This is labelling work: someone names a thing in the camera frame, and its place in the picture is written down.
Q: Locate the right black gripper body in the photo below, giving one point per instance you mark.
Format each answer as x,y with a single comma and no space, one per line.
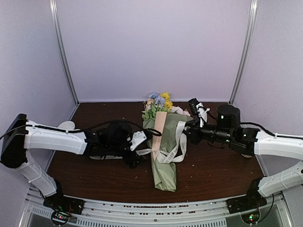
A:
197,138

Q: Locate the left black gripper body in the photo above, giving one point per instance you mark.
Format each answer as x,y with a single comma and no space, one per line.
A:
128,160

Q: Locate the white printed ribbon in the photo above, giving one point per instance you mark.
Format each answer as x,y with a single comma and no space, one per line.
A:
171,146

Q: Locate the pink rose stem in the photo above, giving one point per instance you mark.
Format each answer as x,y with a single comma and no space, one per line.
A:
179,110

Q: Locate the pink wrapping paper sheet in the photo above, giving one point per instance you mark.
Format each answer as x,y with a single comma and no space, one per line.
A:
164,175

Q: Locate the pale yellow flower stem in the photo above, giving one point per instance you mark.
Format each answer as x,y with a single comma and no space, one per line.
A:
151,110

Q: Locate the peach flower stem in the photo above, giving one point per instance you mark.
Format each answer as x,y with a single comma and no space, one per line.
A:
148,103

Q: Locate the blue flower stem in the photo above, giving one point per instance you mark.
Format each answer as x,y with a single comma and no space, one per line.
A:
156,98

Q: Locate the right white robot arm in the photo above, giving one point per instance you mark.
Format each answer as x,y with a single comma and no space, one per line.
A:
248,139

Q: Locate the left white patterned bowl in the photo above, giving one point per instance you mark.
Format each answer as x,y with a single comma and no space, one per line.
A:
67,125

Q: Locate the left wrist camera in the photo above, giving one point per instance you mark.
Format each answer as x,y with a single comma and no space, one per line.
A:
137,138

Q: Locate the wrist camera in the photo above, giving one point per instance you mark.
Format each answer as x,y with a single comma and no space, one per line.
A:
137,138
198,109

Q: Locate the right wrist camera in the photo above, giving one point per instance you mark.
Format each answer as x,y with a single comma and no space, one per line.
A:
198,109

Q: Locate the front aluminium rail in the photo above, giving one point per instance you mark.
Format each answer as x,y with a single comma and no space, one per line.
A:
211,213

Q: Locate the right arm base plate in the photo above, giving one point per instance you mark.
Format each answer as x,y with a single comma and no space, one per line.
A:
248,207

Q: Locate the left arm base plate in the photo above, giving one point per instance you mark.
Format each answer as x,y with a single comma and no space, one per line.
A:
65,213

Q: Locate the right aluminium frame post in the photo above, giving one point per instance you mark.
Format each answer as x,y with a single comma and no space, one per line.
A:
246,47

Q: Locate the aluminium frame post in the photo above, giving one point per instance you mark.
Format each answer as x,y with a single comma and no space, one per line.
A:
246,47
63,56

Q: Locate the left aluminium frame post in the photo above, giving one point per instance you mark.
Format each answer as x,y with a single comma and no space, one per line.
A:
63,56

